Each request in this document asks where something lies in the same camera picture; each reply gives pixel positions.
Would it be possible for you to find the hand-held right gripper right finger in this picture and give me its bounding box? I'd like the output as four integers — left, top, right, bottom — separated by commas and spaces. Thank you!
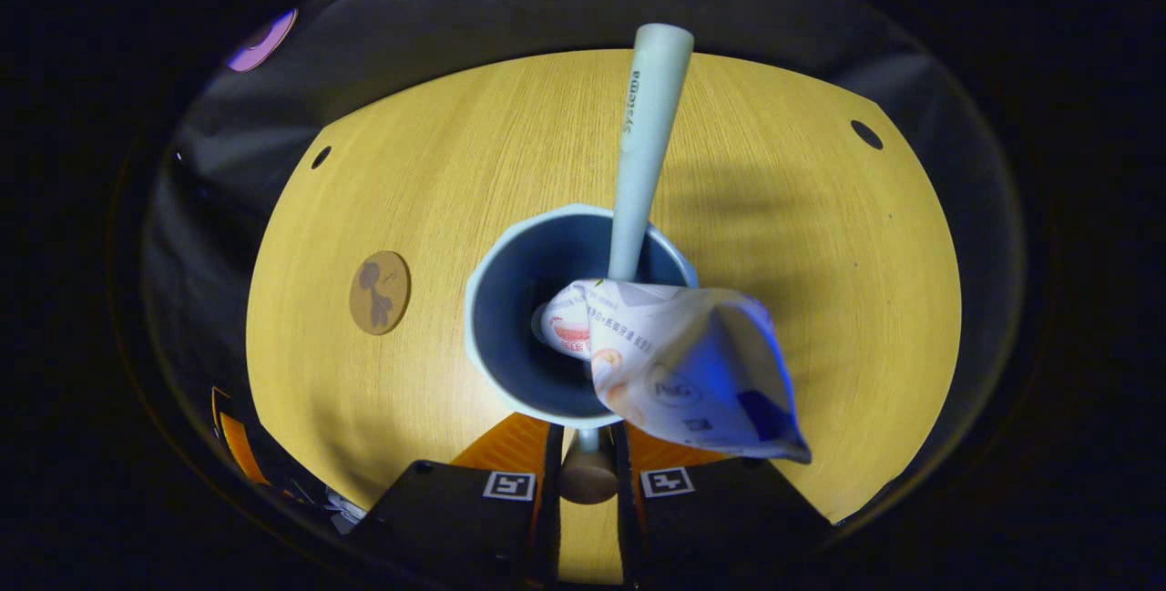
612, 423, 834, 585

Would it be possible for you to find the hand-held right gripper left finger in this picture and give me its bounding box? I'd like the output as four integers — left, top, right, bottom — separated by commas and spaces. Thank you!
351, 412, 564, 585

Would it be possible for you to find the white toothpaste tube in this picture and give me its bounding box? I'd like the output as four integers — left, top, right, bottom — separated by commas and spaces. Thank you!
537, 279, 812, 464

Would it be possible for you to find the blue cup with wooden handle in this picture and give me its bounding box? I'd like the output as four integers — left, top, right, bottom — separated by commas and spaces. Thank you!
465, 203, 701, 505

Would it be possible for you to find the round wooden coaster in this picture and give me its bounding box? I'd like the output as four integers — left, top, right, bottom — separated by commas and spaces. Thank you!
349, 250, 412, 336

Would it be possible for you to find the pale green toothbrush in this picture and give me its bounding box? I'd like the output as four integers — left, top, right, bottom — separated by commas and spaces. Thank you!
608, 23, 695, 284

